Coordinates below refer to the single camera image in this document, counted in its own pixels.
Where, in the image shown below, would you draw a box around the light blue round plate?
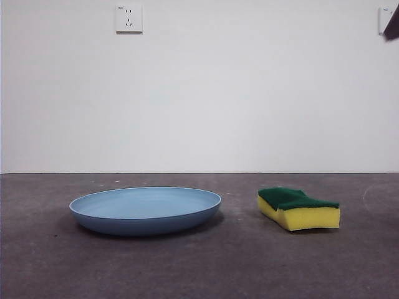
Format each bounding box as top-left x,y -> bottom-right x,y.
69,186 -> 223,236

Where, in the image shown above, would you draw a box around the white wall socket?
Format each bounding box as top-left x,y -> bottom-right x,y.
115,4 -> 144,35
378,6 -> 397,36

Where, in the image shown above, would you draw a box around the yellow sponge with green pad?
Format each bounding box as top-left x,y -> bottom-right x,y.
257,187 -> 341,233

